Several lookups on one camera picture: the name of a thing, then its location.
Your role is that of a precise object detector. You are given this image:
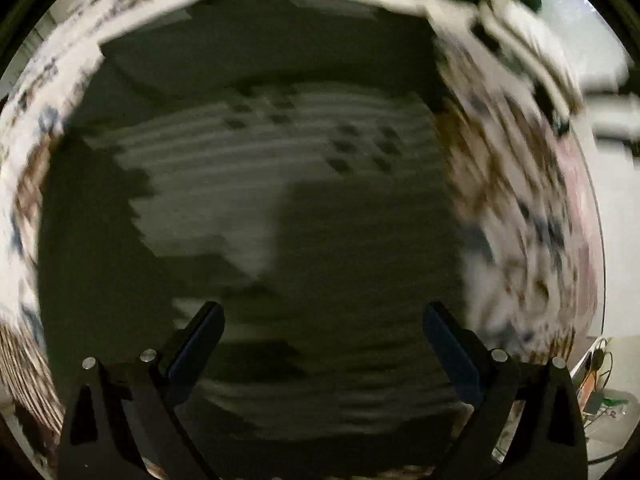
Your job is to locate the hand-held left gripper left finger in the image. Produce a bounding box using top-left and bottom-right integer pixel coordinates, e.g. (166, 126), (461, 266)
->
(57, 301), (226, 480)

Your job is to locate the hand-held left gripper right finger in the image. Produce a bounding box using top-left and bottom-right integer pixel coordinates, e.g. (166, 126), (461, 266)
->
(422, 301), (589, 480)

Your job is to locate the dark olive printed garment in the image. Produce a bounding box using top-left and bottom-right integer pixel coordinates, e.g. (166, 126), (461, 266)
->
(37, 0), (473, 479)

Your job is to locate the printed blanket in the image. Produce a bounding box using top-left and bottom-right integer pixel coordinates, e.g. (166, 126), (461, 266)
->
(0, 0), (607, 480)

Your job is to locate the white blurred object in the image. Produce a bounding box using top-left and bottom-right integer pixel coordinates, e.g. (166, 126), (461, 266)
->
(584, 74), (640, 157)

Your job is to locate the tangle of cables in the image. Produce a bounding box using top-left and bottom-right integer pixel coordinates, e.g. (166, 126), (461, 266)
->
(574, 338), (632, 428)

